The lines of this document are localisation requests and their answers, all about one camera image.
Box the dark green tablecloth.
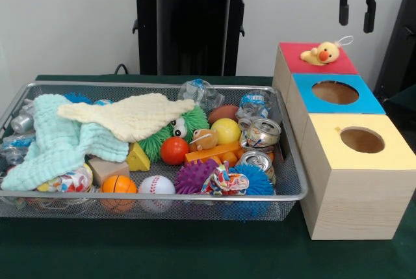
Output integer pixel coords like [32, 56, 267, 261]
[0, 73, 416, 279]
[388, 88, 416, 120]

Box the orange toy basketball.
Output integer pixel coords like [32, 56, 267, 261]
[99, 174, 138, 211]

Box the silver mesh bin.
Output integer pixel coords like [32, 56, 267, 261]
[0, 80, 309, 220]

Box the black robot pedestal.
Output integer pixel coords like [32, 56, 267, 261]
[125, 0, 261, 77]

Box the red ball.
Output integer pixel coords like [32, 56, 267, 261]
[160, 137, 190, 165]

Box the white toy baseball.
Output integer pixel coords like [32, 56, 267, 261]
[138, 174, 176, 211]

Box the brown plush bear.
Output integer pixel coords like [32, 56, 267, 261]
[188, 128, 218, 152]

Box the cream waffle cloth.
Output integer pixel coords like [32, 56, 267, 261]
[57, 92, 196, 142]

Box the colourful print cloth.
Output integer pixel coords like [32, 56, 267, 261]
[200, 161, 250, 196]

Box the green fuzzy toy with eyes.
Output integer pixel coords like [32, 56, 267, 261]
[138, 106, 209, 163]

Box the blue fuzzy ball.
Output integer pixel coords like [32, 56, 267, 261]
[227, 163, 276, 220]

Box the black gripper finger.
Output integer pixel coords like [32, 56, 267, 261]
[338, 0, 354, 27]
[361, 0, 377, 34]

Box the black chair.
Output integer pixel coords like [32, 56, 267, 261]
[373, 0, 416, 98]

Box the mint green waffle cloth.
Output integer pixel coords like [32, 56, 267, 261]
[1, 94, 131, 191]

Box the purple spiky ball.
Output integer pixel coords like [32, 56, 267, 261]
[174, 158, 219, 194]

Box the wooden three-hole box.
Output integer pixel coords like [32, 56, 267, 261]
[272, 42, 416, 241]

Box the yellow plush duck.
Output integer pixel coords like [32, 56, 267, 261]
[300, 35, 354, 66]

